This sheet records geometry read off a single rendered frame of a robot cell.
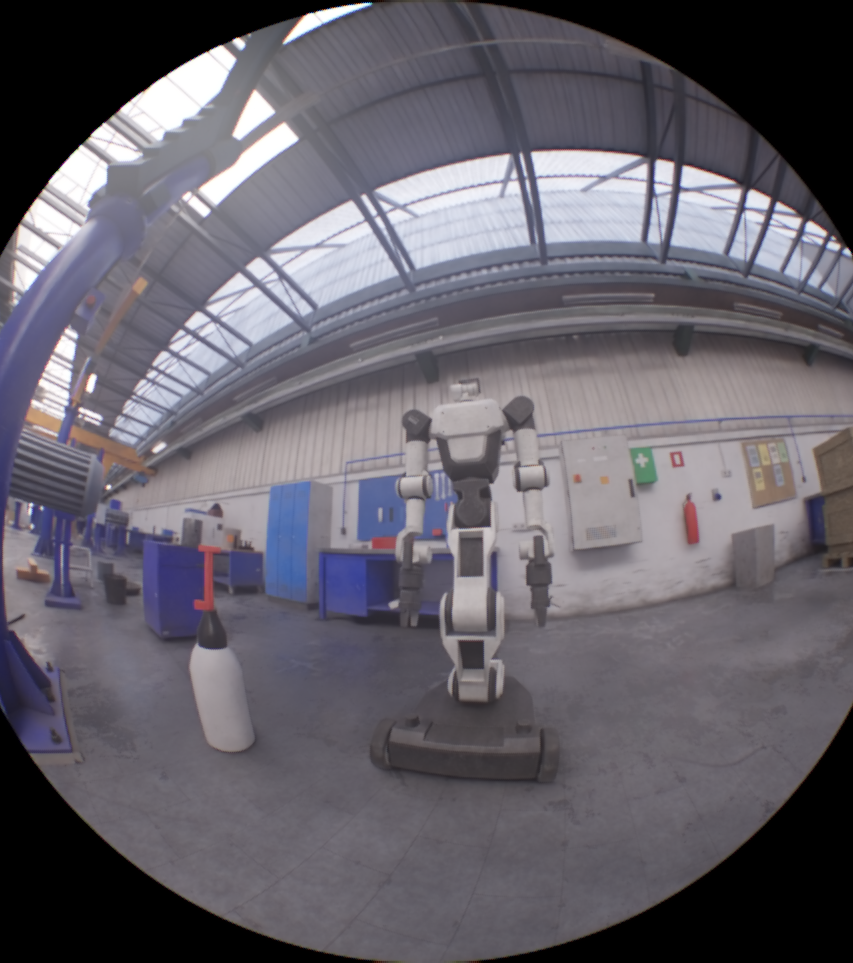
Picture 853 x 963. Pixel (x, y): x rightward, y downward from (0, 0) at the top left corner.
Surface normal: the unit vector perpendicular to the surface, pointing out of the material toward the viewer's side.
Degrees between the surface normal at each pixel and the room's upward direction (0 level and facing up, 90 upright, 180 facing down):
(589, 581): 90
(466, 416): 90
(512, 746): 45
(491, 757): 90
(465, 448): 90
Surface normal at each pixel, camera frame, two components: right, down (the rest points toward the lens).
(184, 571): 0.94, -0.10
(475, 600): -0.25, -0.61
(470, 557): -0.27, -0.40
